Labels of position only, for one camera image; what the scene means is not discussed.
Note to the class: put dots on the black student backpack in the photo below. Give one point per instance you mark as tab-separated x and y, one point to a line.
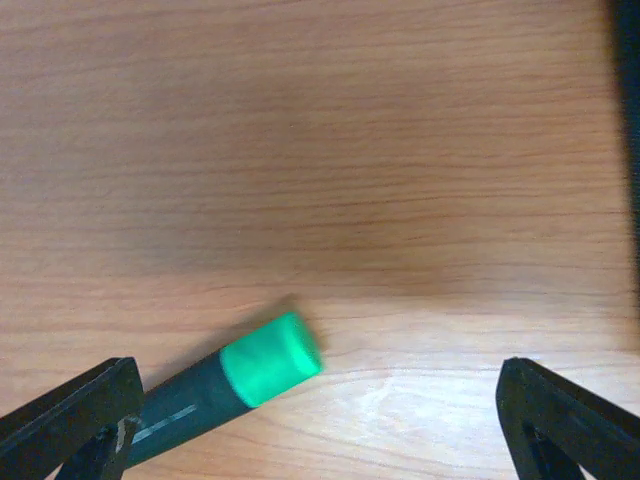
624	21

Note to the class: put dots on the green highlighter marker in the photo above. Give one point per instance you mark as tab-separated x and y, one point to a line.
225	385

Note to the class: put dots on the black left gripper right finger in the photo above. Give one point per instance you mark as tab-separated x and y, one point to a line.
556	429

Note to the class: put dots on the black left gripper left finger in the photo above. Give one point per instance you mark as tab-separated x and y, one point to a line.
83	429

